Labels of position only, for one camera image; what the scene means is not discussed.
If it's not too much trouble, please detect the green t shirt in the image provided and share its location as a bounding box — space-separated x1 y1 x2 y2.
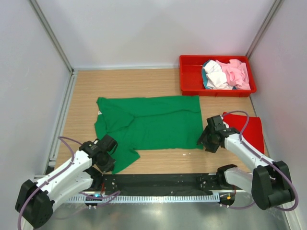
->
94 96 203 174

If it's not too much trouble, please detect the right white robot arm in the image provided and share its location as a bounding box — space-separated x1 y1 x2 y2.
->
197 115 299 212

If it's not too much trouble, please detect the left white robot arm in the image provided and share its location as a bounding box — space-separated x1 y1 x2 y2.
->
15 135 118 230

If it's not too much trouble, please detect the folded red t shirt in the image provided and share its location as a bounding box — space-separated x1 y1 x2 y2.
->
223 114 265 154

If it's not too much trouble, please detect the red plastic bin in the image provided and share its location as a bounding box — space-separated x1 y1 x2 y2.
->
179 55 257 97

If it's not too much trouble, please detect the white t shirt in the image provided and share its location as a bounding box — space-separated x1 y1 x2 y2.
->
202 60 229 90

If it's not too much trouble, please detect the pink t shirt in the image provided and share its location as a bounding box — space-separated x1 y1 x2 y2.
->
216 59 250 90

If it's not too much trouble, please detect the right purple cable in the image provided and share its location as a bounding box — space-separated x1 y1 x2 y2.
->
222 110 299 211

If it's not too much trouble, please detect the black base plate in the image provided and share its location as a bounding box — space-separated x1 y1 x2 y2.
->
101 173 239 193

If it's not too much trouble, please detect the slotted cable duct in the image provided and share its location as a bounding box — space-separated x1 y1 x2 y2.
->
66 193 220 204

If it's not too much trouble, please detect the left aluminium frame post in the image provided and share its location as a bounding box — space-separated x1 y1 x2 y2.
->
28 0 74 74

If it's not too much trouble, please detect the aluminium frame post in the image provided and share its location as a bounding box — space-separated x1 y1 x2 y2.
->
246 0 284 59
28 0 74 74

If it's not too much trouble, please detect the right aluminium frame post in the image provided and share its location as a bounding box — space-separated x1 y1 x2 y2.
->
246 0 284 59

